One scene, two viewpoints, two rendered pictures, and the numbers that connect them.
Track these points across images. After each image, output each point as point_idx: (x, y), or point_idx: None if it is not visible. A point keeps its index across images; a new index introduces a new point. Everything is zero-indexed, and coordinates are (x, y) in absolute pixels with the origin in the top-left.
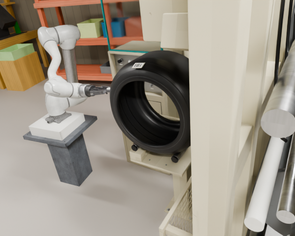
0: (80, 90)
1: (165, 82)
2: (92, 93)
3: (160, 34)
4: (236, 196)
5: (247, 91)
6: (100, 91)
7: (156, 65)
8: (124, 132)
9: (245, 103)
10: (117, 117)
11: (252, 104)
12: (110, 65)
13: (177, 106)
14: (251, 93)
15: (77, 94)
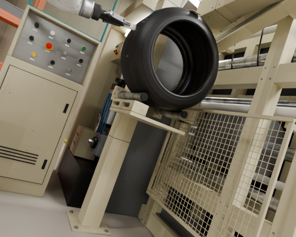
0: (87, 0)
1: (213, 36)
2: (112, 12)
3: None
4: (265, 125)
5: (291, 49)
6: (122, 18)
7: (205, 21)
8: (148, 72)
9: (288, 55)
10: (151, 50)
11: (291, 57)
12: (20, 21)
13: (214, 59)
14: (292, 51)
15: (79, 2)
